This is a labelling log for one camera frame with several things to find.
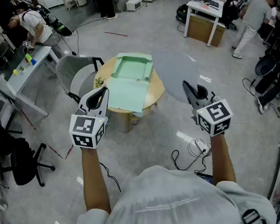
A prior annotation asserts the black office chair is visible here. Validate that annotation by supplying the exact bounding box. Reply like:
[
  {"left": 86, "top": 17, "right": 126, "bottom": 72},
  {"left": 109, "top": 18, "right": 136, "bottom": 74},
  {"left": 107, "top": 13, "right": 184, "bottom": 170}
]
[{"left": 0, "top": 113, "right": 57, "bottom": 191}]

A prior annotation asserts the black backpack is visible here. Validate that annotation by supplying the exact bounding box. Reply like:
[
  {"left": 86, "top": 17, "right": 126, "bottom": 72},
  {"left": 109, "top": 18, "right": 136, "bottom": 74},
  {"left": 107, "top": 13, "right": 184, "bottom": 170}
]
[{"left": 35, "top": 0, "right": 74, "bottom": 40}]

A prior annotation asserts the black strap buckle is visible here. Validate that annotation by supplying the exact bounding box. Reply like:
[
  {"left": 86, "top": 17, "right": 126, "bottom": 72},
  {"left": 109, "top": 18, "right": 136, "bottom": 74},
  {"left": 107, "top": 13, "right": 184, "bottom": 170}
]
[{"left": 240, "top": 207, "right": 268, "bottom": 224}]

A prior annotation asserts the green cardboard box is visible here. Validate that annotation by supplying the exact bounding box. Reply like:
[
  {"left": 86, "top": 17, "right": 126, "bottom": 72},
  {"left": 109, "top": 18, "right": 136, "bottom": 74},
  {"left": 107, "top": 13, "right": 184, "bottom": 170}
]
[{"left": 101, "top": 48, "right": 159, "bottom": 116}]

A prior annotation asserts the person's left forearm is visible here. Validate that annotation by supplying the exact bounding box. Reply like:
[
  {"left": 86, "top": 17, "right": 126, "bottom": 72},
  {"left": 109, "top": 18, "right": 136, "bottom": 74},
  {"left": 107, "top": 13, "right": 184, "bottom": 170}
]
[{"left": 78, "top": 145, "right": 112, "bottom": 216}]

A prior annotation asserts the black device with blue label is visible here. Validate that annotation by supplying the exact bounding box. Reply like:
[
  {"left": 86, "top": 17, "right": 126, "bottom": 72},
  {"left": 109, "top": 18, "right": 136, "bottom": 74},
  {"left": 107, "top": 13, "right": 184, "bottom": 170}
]
[{"left": 195, "top": 170, "right": 215, "bottom": 187}]

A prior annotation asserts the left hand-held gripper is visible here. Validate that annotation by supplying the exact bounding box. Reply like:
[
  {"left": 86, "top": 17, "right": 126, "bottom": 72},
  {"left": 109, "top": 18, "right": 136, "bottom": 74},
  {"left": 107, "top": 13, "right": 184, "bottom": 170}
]
[{"left": 65, "top": 86, "right": 116, "bottom": 151}]

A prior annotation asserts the white power adapter with cable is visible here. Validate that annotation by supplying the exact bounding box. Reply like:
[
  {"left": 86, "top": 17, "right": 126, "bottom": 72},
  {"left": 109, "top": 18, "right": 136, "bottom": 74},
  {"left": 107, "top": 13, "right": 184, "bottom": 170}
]
[{"left": 187, "top": 136, "right": 211, "bottom": 158}]

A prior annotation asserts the round wooden table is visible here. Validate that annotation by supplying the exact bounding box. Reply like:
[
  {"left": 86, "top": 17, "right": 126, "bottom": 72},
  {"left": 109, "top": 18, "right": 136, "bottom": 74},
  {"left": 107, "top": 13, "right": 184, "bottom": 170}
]
[{"left": 91, "top": 52, "right": 170, "bottom": 136}]

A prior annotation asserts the long white desk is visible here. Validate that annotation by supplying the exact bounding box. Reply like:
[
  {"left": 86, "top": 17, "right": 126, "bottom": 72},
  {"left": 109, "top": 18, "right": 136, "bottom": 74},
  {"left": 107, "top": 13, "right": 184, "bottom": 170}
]
[{"left": 2, "top": 44, "right": 65, "bottom": 121}]

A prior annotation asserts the black floor bag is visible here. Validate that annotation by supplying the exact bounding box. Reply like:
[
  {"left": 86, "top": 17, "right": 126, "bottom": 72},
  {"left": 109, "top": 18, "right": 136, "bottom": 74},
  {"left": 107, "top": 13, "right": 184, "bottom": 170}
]
[{"left": 175, "top": 3, "right": 190, "bottom": 24}]

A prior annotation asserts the person's white t-shirt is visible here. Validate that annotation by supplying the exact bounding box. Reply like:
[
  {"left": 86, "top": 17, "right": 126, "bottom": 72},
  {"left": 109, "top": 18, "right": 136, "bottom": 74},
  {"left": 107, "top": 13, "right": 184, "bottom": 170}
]
[{"left": 68, "top": 154, "right": 278, "bottom": 224}]

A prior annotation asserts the grey armchair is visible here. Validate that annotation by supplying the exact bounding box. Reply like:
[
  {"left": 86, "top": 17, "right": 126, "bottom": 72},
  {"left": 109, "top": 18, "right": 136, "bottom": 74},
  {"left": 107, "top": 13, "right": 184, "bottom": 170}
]
[{"left": 54, "top": 51, "right": 108, "bottom": 107}]

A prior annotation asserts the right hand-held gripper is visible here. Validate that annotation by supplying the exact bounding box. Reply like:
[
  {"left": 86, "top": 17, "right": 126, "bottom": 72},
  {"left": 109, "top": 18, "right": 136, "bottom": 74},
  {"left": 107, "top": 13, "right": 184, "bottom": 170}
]
[{"left": 182, "top": 75, "right": 235, "bottom": 139}]

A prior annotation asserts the person's right forearm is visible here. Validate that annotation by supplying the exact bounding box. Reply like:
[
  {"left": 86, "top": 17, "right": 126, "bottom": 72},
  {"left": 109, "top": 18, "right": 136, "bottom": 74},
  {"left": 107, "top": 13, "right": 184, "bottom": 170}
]
[{"left": 208, "top": 132, "right": 237, "bottom": 186}]

